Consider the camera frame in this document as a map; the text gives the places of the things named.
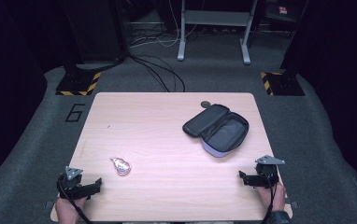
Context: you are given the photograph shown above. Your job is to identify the white floor cables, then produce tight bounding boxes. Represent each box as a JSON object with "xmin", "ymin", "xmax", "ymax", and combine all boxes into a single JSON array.
[{"xmin": 129, "ymin": 0, "xmax": 200, "ymax": 49}]

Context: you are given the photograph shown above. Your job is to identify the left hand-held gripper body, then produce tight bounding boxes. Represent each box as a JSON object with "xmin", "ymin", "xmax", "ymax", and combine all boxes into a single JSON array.
[{"xmin": 56, "ymin": 166, "xmax": 94, "ymax": 201}]

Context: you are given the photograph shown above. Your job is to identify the black stand base hazard tape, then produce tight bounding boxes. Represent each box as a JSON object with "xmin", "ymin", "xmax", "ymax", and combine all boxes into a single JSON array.
[
  {"xmin": 55, "ymin": 70, "xmax": 102, "ymax": 97},
  {"xmin": 259, "ymin": 71, "xmax": 306, "ymax": 97}
]

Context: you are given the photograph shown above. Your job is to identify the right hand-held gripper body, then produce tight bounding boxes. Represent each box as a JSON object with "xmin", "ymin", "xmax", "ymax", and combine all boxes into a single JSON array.
[{"xmin": 250, "ymin": 154, "xmax": 286, "ymax": 189}]

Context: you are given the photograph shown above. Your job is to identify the black floor cables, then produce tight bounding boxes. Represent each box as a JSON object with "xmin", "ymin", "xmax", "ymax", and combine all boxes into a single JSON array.
[{"xmin": 127, "ymin": 53, "xmax": 187, "ymax": 93}]

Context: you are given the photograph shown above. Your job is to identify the person's left hand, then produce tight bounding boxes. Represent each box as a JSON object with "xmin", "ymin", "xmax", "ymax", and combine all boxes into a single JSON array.
[{"xmin": 54, "ymin": 195, "xmax": 88, "ymax": 224}]

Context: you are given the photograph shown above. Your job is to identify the right hand-held gripper cable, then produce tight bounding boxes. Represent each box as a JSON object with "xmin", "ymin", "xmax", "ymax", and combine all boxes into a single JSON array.
[{"xmin": 263, "ymin": 174, "xmax": 278, "ymax": 224}]

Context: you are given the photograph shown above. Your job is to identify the person's right hand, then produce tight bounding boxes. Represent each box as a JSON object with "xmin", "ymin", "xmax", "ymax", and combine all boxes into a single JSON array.
[{"xmin": 254, "ymin": 181, "xmax": 287, "ymax": 213}]

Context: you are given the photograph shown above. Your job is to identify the white metal desk frame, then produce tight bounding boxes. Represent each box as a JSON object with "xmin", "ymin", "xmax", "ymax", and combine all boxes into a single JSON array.
[{"xmin": 177, "ymin": 0, "xmax": 259, "ymax": 65}]

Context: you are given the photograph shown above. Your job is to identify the open black grey pencil case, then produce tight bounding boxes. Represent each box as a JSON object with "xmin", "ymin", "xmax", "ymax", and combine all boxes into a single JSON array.
[{"xmin": 181, "ymin": 103, "xmax": 250, "ymax": 159}]

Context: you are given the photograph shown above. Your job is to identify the large black cabinet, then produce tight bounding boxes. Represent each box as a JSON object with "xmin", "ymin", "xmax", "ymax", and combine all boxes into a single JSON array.
[{"xmin": 57, "ymin": 0, "xmax": 129, "ymax": 67}]

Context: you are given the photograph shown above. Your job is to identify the black device with red label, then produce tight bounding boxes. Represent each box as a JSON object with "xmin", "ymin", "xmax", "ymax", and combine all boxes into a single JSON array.
[{"xmin": 264, "ymin": 0, "xmax": 294, "ymax": 23}]

